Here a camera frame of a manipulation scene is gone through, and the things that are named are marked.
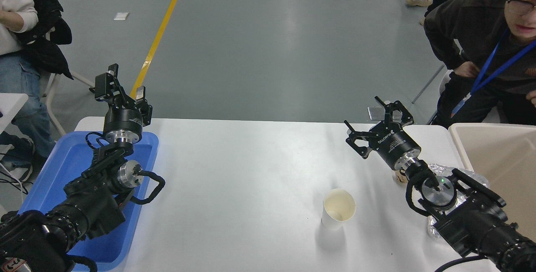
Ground blue plastic tray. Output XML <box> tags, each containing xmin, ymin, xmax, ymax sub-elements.
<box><xmin>19</xmin><ymin>131</ymin><xmax>160</xmax><ymax>272</ymax></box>

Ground person's hand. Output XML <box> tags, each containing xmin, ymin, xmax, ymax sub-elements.
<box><xmin>0</xmin><ymin>10</ymin><xmax>24</xmax><ymax>33</ymax></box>

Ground blue lanyard with badge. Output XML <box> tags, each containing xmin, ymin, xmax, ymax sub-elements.
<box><xmin>451</xmin><ymin>29</ymin><xmax>536</xmax><ymax>116</ymax></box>

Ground metal floor plate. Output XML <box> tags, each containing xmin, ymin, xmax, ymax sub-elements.
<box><xmin>368</xmin><ymin>106</ymin><xmax>388</xmax><ymax>121</ymax></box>

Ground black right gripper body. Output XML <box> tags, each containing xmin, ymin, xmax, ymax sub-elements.
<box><xmin>370</xmin><ymin>121</ymin><xmax>421</xmax><ymax>170</ymax></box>

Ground seated person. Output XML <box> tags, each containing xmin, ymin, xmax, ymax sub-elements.
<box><xmin>0</xmin><ymin>0</ymin><xmax>57</xmax><ymax>182</ymax></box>

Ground black eyeglasses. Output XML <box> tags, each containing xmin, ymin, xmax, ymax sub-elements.
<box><xmin>505</xmin><ymin>0</ymin><xmax>536</xmax><ymax>15</ymax></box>

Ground person with lanyard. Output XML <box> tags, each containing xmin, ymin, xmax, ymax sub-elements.
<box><xmin>424</xmin><ymin>0</ymin><xmax>536</xmax><ymax>127</ymax></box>

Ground small white table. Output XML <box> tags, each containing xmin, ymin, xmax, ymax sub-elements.
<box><xmin>0</xmin><ymin>93</ymin><xmax>29</xmax><ymax>134</ymax></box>

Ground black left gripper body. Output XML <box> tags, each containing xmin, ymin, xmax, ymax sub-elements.
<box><xmin>103</xmin><ymin>107</ymin><xmax>144</xmax><ymax>134</ymax></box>

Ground large pale bin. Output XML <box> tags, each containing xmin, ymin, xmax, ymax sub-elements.
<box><xmin>448</xmin><ymin>122</ymin><xmax>536</xmax><ymax>243</ymax></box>

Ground black jacket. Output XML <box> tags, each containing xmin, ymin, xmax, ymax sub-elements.
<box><xmin>6</xmin><ymin>0</ymin><xmax>74</xmax><ymax>80</ymax></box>

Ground person's right hand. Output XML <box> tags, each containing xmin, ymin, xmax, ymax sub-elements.
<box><xmin>454</xmin><ymin>61</ymin><xmax>480</xmax><ymax>79</ymax></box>

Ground white paper cup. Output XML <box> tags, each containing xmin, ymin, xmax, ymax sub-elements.
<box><xmin>321</xmin><ymin>188</ymin><xmax>356</xmax><ymax>231</ymax></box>

